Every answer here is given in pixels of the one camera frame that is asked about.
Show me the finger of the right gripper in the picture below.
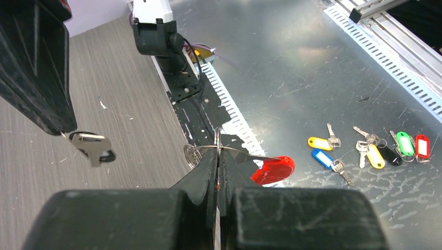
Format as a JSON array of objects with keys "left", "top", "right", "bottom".
[{"left": 1, "top": 0, "right": 77, "bottom": 136}]

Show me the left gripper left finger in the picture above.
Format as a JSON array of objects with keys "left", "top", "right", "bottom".
[{"left": 172, "top": 149, "right": 218, "bottom": 249}]

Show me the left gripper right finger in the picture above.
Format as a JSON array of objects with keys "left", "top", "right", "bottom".
[{"left": 219, "top": 151, "right": 256, "bottom": 249}]

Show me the metal keyring holder red handle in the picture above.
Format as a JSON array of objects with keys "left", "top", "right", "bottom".
[{"left": 183, "top": 128, "right": 295, "bottom": 186}]

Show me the key with black tag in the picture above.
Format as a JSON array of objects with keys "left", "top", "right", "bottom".
[{"left": 61, "top": 131, "right": 116, "bottom": 168}]

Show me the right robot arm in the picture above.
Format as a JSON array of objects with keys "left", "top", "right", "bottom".
[{"left": 1, "top": 1, "right": 199, "bottom": 136}]

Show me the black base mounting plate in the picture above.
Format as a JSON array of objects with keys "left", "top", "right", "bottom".
[{"left": 165, "top": 72, "right": 250, "bottom": 168}]

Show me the key with blue tag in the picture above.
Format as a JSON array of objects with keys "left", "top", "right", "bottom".
[{"left": 312, "top": 148, "right": 354, "bottom": 186}]

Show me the key with yellow tag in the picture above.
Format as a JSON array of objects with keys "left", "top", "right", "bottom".
[{"left": 307, "top": 123, "right": 341, "bottom": 151}]

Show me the spare key black tag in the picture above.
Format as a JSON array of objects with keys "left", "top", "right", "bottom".
[{"left": 376, "top": 139, "right": 403, "bottom": 167}]

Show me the key with green tag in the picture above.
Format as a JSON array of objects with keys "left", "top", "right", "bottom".
[{"left": 390, "top": 130, "right": 415, "bottom": 162}]

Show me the spare key red tag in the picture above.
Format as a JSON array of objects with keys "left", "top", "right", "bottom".
[{"left": 414, "top": 134, "right": 431, "bottom": 163}]

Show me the white slotted cable duct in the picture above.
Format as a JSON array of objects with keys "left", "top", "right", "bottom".
[{"left": 201, "top": 62, "right": 266, "bottom": 156}]

